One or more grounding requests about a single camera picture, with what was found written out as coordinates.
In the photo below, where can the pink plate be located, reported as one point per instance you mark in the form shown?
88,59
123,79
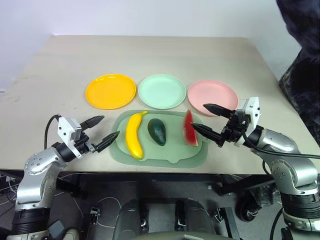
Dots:
212,96

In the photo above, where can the red watermelon slice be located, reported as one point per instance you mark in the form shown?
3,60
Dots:
189,132

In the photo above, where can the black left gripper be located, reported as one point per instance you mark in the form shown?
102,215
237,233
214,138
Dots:
85,146

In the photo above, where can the yellow plate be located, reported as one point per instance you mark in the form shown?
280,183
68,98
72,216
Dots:
110,91

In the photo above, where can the dark green avocado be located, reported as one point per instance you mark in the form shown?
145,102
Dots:
156,131

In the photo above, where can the dark rounded grey shape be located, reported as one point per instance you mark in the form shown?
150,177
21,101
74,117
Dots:
197,220
130,220

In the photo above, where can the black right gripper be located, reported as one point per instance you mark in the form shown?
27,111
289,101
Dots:
232,128

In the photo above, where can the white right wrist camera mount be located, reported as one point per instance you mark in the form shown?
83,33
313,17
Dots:
252,110

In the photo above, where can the black table frame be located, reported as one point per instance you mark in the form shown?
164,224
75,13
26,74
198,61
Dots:
155,178

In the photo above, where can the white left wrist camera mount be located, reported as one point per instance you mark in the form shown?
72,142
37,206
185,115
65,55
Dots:
66,130

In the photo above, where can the black caster wheel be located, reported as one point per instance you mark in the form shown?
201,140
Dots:
247,208

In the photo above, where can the green silicone tray mat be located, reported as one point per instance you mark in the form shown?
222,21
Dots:
170,155

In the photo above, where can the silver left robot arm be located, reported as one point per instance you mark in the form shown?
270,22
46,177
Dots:
37,165

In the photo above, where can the person in dark fuzzy clothes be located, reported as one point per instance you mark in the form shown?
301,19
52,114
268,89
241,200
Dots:
305,62

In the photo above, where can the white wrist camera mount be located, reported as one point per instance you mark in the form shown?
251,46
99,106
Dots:
66,130
252,110

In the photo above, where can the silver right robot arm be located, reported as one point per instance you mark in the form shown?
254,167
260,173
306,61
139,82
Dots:
295,170

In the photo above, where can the yellow banana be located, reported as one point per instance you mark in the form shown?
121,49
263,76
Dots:
132,140

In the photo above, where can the light green plate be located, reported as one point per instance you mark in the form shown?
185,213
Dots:
162,92

